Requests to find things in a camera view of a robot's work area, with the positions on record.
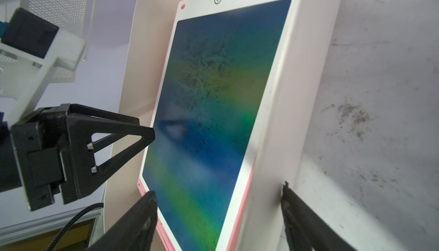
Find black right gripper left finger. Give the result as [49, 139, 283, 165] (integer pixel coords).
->
[89, 191, 158, 251]

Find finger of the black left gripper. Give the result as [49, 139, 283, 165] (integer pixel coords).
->
[59, 104, 155, 204]

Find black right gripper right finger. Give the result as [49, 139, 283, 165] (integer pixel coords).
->
[281, 182, 354, 251]

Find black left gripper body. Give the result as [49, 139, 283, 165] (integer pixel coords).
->
[0, 108, 69, 212]

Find beige storage tray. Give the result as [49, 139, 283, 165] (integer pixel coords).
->
[103, 0, 182, 232]

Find pink white writing tablet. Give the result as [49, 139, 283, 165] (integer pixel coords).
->
[139, 0, 341, 251]

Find white mesh two-tier shelf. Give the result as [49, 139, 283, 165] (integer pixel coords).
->
[0, 0, 100, 84]

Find aluminium frame profiles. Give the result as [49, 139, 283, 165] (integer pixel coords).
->
[1, 207, 85, 247]

